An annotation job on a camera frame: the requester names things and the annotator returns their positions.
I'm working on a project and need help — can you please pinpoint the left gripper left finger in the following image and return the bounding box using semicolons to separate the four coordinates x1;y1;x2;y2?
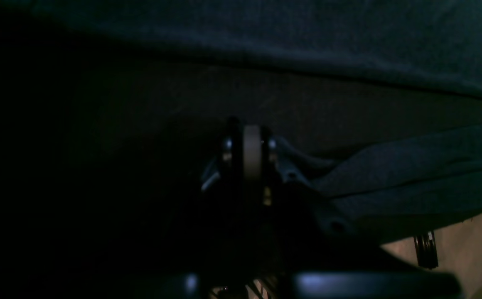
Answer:
202;117;242;199

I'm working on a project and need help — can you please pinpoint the black table cloth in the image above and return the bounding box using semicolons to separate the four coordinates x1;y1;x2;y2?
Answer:
0;42;482;299

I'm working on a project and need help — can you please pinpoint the dark grey T-shirt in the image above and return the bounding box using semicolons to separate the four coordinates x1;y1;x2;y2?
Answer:
0;0;482;245

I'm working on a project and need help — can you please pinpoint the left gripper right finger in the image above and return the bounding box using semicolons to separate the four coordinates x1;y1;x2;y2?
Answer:
260;126;312;208

